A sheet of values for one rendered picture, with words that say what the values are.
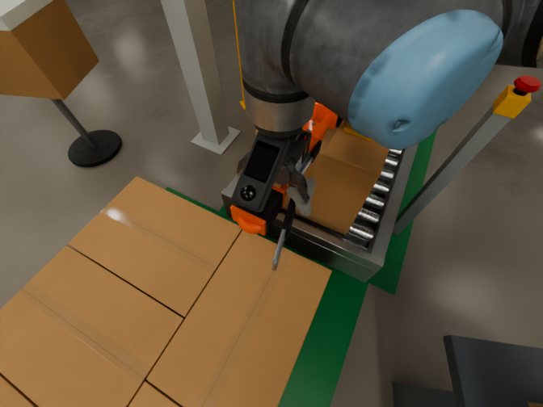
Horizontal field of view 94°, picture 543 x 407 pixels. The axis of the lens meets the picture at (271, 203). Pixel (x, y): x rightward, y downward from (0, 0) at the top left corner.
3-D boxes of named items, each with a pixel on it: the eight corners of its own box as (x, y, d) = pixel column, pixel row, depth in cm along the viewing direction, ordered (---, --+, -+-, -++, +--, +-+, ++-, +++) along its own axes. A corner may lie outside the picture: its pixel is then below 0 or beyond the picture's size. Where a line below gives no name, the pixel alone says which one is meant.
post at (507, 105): (390, 223, 170) (508, 83, 85) (400, 227, 168) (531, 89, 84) (388, 231, 167) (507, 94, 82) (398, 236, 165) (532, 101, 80)
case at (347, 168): (309, 119, 143) (322, 44, 109) (380, 142, 134) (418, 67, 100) (259, 199, 115) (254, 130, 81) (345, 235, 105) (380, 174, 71)
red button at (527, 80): (507, 83, 85) (517, 72, 82) (532, 89, 84) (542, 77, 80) (507, 94, 82) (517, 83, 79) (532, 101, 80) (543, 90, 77)
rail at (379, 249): (437, 38, 221) (450, 12, 205) (444, 39, 220) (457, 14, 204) (355, 270, 112) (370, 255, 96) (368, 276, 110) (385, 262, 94)
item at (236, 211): (254, 190, 55) (252, 176, 51) (284, 203, 54) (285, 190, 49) (233, 220, 51) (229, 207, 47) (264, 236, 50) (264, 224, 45)
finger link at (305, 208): (330, 197, 48) (309, 161, 44) (318, 221, 46) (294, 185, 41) (317, 197, 51) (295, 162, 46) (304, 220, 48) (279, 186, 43)
